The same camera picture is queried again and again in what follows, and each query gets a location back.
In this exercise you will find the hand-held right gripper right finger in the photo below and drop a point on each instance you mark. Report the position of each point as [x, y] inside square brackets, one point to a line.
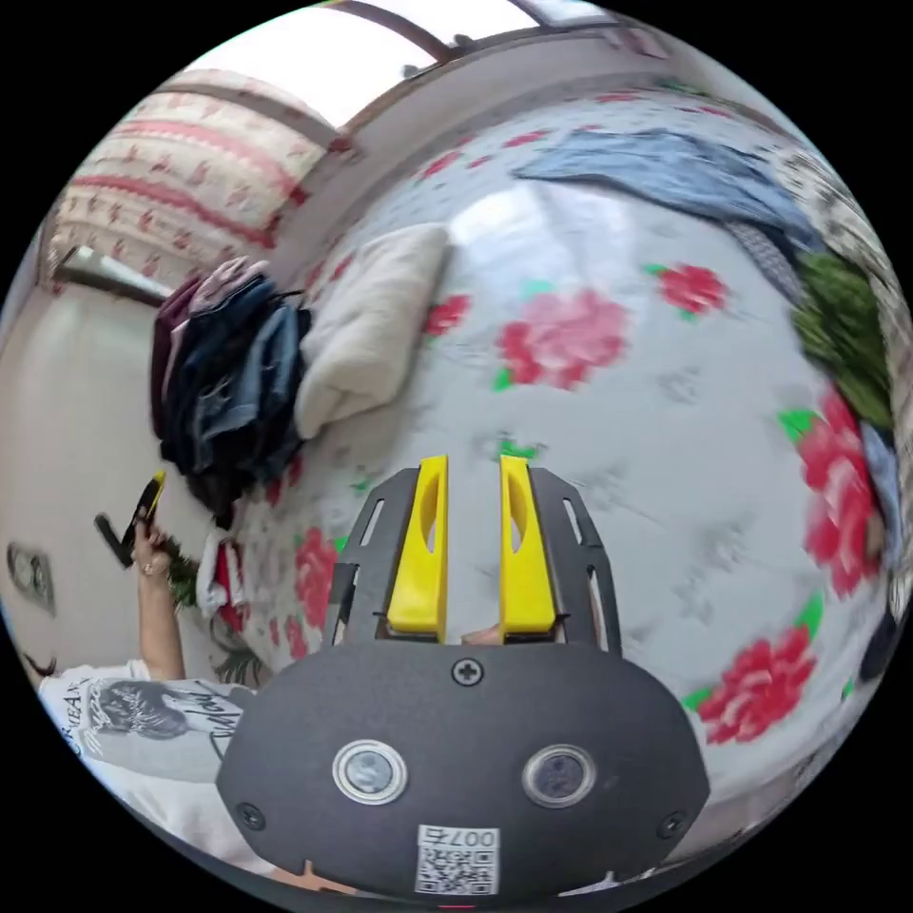
[529, 578]

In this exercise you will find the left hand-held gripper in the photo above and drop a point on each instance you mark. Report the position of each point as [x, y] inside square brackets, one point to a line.
[140, 524]

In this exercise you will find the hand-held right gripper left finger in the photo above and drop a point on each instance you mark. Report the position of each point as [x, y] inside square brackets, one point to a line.
[419, 571]

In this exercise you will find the person's left forearm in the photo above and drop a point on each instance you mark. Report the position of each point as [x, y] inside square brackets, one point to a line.
[163, 628]

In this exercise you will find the person's left hand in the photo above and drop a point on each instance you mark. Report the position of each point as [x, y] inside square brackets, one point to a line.
[151, 553]

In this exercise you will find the bed with flower print sheet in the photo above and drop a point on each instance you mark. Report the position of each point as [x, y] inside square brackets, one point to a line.
[613, 499]

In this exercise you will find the pile of clothes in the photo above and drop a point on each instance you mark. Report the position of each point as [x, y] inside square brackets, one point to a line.
[228, 389]

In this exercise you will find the person's body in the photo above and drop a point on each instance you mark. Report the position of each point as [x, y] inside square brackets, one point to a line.
[143, 720]

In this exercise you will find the white pillow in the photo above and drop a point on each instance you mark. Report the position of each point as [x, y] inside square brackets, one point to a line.
[367, 335]

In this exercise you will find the pink patterned curtain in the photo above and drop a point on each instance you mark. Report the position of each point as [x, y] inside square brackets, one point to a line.
[185, 167]

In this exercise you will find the window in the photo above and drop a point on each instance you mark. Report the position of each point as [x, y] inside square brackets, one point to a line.
[471, 21]

